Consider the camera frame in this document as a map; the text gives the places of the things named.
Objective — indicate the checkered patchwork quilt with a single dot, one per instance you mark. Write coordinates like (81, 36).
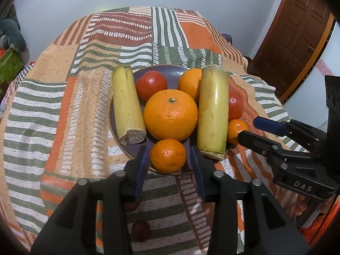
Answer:
(25, 73)

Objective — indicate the red tomato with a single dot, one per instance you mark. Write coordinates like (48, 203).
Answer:
(235, 105)
(151, 85)

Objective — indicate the grey plush toy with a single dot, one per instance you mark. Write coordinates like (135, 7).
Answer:
(12, 34)

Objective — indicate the white wardrobe door with hearts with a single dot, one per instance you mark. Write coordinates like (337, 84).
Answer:
(308, 93)

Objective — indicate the person's right hand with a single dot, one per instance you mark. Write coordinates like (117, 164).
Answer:
(302, 205)

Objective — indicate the striped patchwork blanket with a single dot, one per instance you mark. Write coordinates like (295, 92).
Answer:
(66, 111)

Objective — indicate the brown wooden door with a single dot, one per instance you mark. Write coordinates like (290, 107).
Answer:
(294, 32)

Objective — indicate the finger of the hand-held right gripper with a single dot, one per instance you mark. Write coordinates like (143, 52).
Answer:
(255, 140)
(271, 124)

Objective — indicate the dark red jujube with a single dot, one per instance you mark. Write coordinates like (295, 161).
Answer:
(140, 230)
(132, 206)

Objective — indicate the dark patterned cloth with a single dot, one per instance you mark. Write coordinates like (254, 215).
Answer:
(13, 16)

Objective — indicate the small tangerine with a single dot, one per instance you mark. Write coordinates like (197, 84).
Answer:
(168, 155)
(236, 131)

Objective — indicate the dark blue bag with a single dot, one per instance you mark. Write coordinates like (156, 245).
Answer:
(227, 38)

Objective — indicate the green patterned storage box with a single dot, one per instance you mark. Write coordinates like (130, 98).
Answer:
(9, 63)

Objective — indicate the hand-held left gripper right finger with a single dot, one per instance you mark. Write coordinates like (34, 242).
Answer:
(198, 170)

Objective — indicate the greenish sugarcane piece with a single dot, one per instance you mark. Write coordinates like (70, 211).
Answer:
(213, 111)

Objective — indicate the large orange with sticker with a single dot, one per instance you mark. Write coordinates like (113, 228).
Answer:
(171, 115)

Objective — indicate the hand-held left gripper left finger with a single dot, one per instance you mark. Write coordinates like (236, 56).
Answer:
(140, 170)

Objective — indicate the purple plate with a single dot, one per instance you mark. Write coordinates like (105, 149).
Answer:
(170, 70)

